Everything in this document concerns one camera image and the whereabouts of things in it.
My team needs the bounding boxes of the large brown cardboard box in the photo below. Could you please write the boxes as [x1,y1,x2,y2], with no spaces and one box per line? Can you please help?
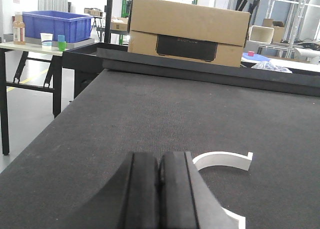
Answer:
[128,0,251,67]

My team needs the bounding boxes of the blue plastic crate on table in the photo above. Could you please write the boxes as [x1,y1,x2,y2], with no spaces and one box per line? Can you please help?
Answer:
[22,10,93,43]

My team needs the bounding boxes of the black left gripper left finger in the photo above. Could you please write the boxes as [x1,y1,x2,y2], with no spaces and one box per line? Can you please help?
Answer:
[83,152,158,229]

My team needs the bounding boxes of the small cardboard box on shelf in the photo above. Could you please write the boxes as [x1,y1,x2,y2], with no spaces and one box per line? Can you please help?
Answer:
[262,18,285,43]

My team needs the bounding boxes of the folding side table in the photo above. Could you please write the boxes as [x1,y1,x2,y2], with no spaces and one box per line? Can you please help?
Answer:
[0,37,96,156]

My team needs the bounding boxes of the brown drink bottle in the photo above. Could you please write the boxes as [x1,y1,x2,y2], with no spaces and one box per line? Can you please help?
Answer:
[13,12,26,45]

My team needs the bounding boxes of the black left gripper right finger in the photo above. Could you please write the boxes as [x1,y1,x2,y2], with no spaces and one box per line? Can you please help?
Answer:
[160,151,225,229]

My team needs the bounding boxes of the white paper cup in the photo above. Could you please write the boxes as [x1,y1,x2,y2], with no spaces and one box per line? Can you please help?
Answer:
[40,32,54,50]

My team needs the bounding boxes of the blue and green stacked cups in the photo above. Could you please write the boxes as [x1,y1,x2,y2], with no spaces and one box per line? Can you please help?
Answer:
[57,34,67,52]

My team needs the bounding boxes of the white open box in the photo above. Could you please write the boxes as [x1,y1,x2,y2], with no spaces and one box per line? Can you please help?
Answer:
[248,25,274,44]

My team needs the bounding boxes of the pink cube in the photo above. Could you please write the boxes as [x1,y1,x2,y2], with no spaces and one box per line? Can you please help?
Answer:
[247,51,255,57]

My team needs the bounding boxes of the white curved PVC pipe clamp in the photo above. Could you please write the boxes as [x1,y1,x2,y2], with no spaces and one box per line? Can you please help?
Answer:
[192,151,253,229]

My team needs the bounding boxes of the crumpled plastic bag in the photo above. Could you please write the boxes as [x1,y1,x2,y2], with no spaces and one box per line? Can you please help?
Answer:
[251,61,293,74]

